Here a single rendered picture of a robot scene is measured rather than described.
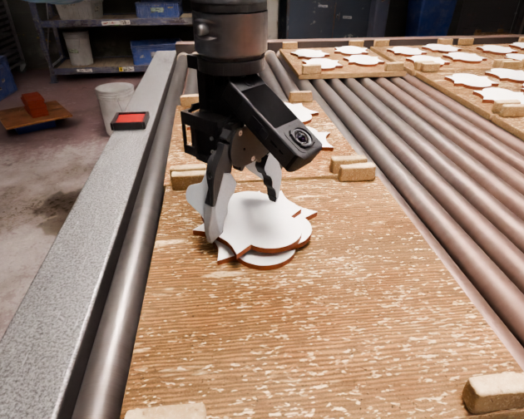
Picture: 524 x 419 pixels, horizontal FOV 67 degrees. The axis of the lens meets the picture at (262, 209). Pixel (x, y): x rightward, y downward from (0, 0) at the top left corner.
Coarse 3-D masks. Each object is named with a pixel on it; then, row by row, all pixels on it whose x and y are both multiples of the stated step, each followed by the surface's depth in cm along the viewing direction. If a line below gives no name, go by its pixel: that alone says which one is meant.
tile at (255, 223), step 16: (256, 192) 57; (240, 208) 54; (256, 208) 54; (272, 208) 54; (288, 208) 54; (224, 224) 50; (240, 224) 50; (256, 224) 50; (272, 224) 50; (288, 224) 50; (224, 240) 48; (240, 240) 47; (256, 240) 47; (272, 240) 47; (288, 240) 47; (240, 256) 46
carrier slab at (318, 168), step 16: (176, 112) 94; (192, 112) 94; (320, 112) 94; (176, 128) 85; (320, 128) 85; (336, 128) 85; (176, 144) 78; (336, 144) 78; (176, 160) 72; (192, 160) 72; (320, 160) 72; (240, 176) 67; (256, 176) 67; (288, 176) 67; (304, 176) 67; (320, 176) 67; (336, 176) 67
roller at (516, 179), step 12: (384, 84) 122; (396, 96) 114; (408, 96) 110; (420, 108) 102; (432, 120) 96; (444, 120) 94; (444, 132) 90; (456, 132) 88; (456, 144) 86; (468, 144) 83; (480, 156) 79; (492, 156) 77; (492, 168) 75; (504, 168) 73; (504, 180) 72; (516, 180) 70
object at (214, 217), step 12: (204, 180) 47; (228, 180) 45; (192, 192) 48; (204, 192) 47; (228, 192) 45; (192, 204) 48; (204, 204) 47; (216, 204) 45; (204, 216) 46; (216, 216) 45; (216, 228) 46
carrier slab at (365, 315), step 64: (320, 192) 62; (384, 192) 62; (192, 256) 49; (320, 256) 49; (384, 256) 49; (192, 320) 40; (256, 320) 40; (320, 320) 40; (384, 320) 40; (448, 320) 40; (128, 384) 34; (192, 384) 34; (256, 384) 34; (320, 384) 34; (384, 384) 34; (448, 384) 34
